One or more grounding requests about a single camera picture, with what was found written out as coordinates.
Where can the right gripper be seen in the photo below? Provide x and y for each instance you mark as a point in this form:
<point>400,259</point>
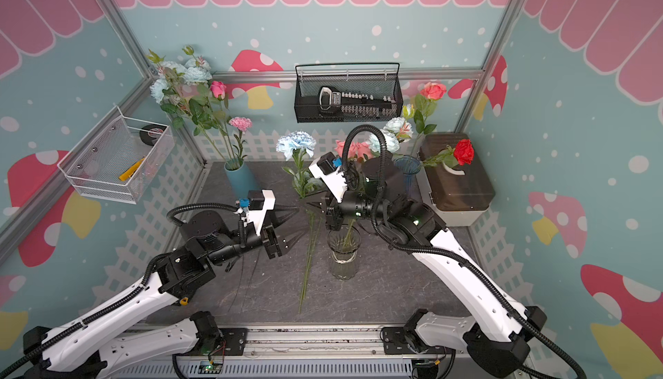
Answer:
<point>333,217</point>

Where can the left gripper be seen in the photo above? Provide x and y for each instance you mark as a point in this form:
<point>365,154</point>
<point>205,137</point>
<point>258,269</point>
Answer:
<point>273,243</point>

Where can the pale blue flower stem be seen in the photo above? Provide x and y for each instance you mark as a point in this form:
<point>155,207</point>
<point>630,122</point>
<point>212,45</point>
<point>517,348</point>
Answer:
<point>314,224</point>

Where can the clear glass vase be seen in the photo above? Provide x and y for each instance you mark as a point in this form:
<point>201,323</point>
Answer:
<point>344,245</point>

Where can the single blue flower stem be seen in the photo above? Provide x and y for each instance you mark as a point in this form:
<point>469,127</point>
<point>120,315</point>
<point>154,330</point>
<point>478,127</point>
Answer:
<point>247,269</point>

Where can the purple glass vase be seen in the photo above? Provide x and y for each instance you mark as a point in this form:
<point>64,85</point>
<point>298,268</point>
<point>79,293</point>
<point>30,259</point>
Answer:
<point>410,166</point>

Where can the double blue carnation stem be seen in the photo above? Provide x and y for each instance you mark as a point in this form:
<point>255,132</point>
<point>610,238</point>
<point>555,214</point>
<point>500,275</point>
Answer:
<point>295,146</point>

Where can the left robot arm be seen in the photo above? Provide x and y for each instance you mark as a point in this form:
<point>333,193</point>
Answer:
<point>95,345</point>

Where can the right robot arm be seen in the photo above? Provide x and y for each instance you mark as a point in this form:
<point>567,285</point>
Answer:
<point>363,183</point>

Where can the teal ceramic vase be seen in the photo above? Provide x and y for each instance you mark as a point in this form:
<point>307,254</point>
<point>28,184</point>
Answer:
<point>241,179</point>

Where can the flowers in clear vase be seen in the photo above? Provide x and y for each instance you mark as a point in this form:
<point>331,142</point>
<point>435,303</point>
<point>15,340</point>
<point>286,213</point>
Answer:
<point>399,130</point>

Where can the bouquet in teal vase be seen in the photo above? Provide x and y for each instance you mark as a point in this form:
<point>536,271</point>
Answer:
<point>187,92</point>

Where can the pink roses stem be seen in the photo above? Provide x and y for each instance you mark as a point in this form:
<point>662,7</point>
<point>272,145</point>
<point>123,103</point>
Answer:
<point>359,152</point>

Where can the bit set tool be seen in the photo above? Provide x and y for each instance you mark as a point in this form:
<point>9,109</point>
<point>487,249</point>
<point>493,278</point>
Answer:
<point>336,103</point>

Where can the brown lid storage box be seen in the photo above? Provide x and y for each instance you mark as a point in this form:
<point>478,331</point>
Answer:
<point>460,195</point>

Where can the red rose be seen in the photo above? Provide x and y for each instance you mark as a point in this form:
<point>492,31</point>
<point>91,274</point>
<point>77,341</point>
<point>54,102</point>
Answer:
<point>461,154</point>

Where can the coral pink rose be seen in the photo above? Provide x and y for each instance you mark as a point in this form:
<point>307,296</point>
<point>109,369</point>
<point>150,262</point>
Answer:
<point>421,108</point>

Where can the black tape roll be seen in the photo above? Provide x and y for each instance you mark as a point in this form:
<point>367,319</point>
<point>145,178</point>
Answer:
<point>150,134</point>

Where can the yellow tool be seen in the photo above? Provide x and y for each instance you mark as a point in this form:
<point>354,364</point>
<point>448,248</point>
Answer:
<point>131,171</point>

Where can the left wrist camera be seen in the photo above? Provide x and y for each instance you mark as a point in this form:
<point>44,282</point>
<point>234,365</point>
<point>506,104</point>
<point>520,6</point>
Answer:
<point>254,208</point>

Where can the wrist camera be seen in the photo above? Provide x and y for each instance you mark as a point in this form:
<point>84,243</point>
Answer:
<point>328,169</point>
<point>254,208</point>

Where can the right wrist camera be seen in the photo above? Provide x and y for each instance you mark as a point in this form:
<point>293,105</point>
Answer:
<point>328,169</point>

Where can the black wire basket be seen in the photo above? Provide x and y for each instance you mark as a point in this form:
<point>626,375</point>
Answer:
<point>377,78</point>

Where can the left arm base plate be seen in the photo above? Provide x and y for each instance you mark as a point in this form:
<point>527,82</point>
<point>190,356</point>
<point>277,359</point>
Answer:
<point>224,342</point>

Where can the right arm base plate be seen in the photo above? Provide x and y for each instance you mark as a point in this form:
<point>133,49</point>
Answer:
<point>399,341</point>

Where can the white wire basket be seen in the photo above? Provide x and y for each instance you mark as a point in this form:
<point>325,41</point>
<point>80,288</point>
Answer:
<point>93,166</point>

